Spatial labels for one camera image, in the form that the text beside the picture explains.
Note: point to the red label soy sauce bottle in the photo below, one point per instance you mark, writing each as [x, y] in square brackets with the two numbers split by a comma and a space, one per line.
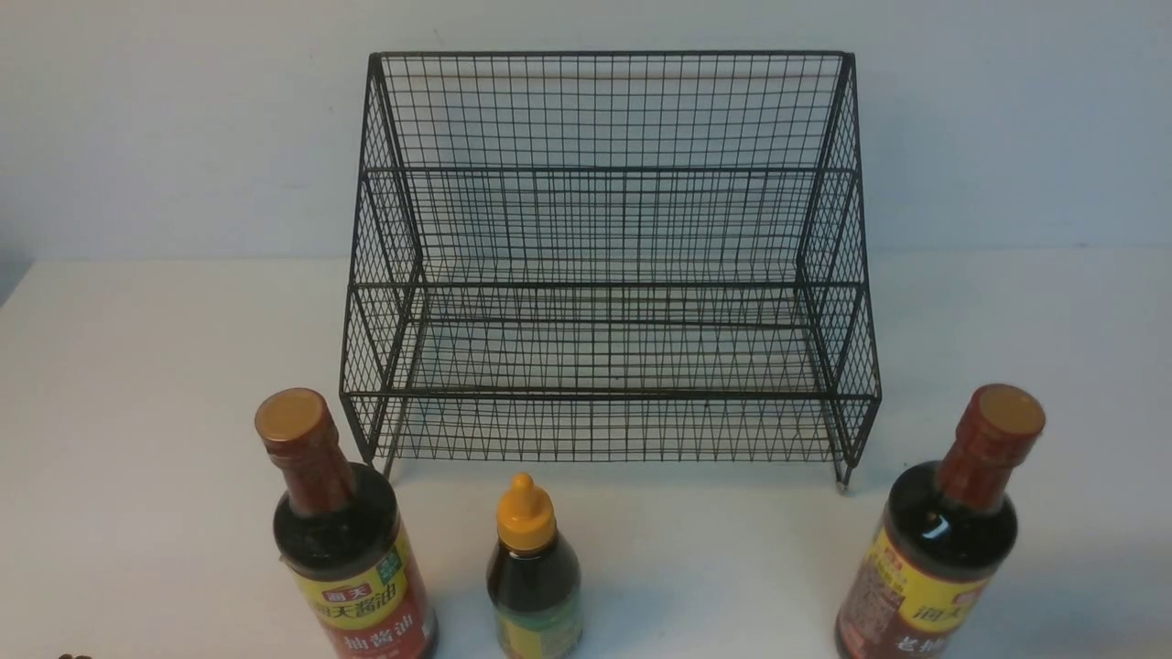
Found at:
[340, 532]

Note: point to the small yellow cap seasoning bottle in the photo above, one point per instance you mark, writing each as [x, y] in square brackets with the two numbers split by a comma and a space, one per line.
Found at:
[534, 577]

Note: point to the black wire mesh shelf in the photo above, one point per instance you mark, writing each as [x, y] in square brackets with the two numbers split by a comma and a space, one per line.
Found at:
[610, 256]

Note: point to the brown label soy sauce bottle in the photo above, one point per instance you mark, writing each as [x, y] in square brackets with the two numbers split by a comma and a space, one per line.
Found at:
[946, 528]

